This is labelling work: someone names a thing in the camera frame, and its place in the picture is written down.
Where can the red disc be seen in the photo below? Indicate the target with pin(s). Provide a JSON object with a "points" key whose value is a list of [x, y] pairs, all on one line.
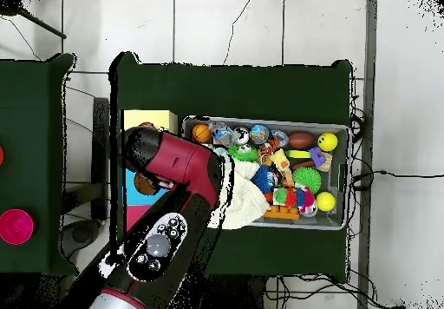
{"points": [[1, 155]]}

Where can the wooden box with three holes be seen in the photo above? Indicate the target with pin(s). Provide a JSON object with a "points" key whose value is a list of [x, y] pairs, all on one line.
{"points": [[149, 118]]}

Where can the blue spiky ball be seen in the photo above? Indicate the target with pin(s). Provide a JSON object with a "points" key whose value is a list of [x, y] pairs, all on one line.
{"points": [[262, 177]]}

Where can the green fuzzy toy with eyes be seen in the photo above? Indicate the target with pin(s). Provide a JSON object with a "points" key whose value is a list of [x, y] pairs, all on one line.
{"points": [[243, 153]]}

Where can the cream yellow cloth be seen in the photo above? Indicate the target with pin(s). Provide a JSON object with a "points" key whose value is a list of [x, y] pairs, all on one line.
{"points": [[243, 198]]}

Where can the yellow smiley ball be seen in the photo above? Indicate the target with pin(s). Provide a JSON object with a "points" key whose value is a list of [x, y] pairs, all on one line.
{"points": [[327, 142]]}

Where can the clear mesh bin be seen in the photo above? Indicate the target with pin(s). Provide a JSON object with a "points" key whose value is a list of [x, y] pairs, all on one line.
{"points": [[340, 219]]}

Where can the orange toy brick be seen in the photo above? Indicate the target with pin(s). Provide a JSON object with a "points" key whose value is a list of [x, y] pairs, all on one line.
{"points": [[281, 213]]}

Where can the brown toy football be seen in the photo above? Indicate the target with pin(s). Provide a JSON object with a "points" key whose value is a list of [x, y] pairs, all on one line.
{"points": [[301, 139]]}

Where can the black tripod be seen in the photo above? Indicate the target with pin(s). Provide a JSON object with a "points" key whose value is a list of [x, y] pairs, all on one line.
{"points": [[10, 7]]}

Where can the side table with green cloth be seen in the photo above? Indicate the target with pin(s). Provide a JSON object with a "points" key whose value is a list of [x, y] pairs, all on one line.
{"points": [[35, 149]]}

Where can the green spiky ball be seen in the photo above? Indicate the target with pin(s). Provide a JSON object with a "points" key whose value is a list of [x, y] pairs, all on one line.
{"points": [[306, 179]]}

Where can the pink disc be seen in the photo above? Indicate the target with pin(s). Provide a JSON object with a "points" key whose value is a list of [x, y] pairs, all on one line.
{"points": [[15, 227]]}

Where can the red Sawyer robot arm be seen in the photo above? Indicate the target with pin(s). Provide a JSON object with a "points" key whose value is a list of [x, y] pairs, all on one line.
{"points": [[180, 163]]}

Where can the small orange basketball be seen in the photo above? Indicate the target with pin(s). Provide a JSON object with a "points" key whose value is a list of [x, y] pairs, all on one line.
{"points": [[201, 133]]}

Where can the globe print ball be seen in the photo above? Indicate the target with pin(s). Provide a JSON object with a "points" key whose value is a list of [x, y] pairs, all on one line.
{"points": [[259, 133]]}

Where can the plain yellow ball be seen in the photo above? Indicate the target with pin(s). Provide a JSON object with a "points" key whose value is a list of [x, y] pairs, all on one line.
{"points": [[325, 201]]}

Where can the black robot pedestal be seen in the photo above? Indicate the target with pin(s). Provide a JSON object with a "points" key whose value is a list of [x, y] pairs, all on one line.
{"points": [[236, 295]]}

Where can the multicolour fuzzy caterpillar toy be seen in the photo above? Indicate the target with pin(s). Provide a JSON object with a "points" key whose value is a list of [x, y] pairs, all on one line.
{"points": [[295, 198]]}

